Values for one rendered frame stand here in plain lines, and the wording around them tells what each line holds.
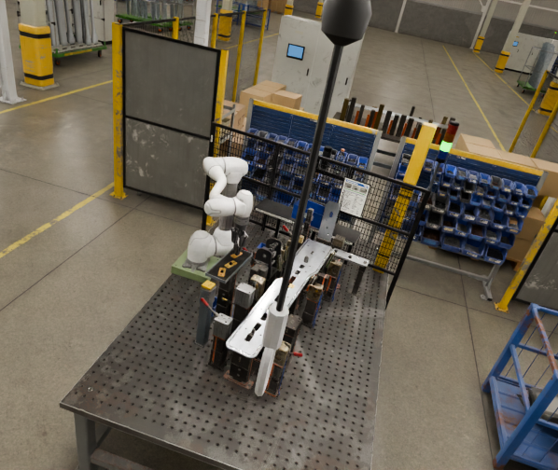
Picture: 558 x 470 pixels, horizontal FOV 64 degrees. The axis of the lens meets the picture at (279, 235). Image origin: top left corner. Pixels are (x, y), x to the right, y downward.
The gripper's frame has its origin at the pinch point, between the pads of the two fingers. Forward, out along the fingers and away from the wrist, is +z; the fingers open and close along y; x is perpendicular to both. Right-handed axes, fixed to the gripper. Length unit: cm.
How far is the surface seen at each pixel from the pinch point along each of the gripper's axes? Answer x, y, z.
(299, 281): 28.4, 35.3, 20.2
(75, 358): -60, -91, 120
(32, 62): 289, -720, 71
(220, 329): -45, 28, 20
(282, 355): -39, 65, 18
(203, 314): -38.5, 9.7, 24.8
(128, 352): -72, -17, 50
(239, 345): -47, 43, 20
